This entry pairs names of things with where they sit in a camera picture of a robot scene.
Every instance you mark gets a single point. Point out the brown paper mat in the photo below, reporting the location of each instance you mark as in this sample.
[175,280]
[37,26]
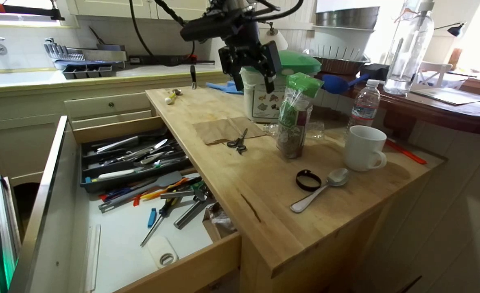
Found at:
[217,130]

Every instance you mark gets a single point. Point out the open wooden drawer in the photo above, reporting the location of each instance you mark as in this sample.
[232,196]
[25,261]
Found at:
[115,244]

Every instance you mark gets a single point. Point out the metal pot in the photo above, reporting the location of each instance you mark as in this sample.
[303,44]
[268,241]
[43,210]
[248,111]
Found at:
[347,17]

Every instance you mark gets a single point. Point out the grey papers stack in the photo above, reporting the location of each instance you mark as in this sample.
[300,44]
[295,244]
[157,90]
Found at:
[448,95]

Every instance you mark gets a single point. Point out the blue round dish scrubber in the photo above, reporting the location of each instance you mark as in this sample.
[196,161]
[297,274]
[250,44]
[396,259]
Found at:
[338,83]

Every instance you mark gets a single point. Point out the small plastic water bottle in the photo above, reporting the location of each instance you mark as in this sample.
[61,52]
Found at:
[367,106]

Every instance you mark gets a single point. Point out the white wall cabinet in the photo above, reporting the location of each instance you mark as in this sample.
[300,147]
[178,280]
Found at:
[103,7]

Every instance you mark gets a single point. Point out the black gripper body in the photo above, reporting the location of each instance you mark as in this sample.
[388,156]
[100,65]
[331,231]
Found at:
[245,51]

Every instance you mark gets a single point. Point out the dark ice cube tray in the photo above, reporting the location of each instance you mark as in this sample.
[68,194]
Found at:
[87,69]

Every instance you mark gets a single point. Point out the black metal hand tool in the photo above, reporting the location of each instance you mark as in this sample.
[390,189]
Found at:
[194,209]

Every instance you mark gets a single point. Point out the white dish rack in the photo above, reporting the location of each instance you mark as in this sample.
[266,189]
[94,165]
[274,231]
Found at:
[339,46]

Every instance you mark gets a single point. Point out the small black scissors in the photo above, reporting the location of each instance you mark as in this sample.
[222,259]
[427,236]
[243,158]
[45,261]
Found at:
[240,142]

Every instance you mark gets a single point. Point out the white dome lamp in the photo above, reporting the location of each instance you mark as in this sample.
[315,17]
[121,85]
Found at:
[281,41]

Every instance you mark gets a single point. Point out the tall glass spice jar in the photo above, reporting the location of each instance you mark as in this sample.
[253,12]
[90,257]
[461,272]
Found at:
[297,119]

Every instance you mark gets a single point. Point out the blue cloth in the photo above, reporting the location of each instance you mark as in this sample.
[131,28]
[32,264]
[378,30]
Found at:
[224,87]

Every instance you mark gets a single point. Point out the red pen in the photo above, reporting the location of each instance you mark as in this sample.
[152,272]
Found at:
[408,153]

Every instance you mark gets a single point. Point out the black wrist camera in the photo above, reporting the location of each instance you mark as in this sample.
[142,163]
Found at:
[207,26]

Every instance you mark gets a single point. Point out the black cutlery holder tray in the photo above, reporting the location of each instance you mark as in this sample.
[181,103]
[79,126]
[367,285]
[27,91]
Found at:
[134,163]

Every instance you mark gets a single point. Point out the white ceramic mug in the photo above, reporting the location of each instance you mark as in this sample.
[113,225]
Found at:
[364,147]

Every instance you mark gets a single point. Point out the brown wooden counter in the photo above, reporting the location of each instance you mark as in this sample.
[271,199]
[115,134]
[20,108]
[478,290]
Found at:
[445,114]

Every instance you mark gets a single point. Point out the grey spatula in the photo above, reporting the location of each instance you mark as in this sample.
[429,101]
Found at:
[142,192]

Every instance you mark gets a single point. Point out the white bin with green lid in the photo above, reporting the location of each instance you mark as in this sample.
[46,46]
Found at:
[299,62]

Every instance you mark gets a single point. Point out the small clear glass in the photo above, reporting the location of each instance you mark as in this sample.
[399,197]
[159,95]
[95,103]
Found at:
[316,130]

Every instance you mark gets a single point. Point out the black mounting rod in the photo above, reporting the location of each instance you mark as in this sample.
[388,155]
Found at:
[22,10]

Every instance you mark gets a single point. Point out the tall clear pump bottle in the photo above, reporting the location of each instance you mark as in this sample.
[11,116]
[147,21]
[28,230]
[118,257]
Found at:
[411,49]

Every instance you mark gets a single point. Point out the metal spoon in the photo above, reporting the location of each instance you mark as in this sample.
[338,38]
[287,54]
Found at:
[326,187]

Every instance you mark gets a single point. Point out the black desk lamp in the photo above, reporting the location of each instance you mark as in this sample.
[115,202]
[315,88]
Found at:
[453,28]

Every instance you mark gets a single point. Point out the white plastic board with hole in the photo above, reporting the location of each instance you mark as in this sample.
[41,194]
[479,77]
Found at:
[164,254]

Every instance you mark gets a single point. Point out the white cabinet drawer front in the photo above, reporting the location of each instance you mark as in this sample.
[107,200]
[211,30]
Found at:
[110,104]

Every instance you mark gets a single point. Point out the orange pen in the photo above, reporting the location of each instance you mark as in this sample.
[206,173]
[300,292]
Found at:
[164,191]

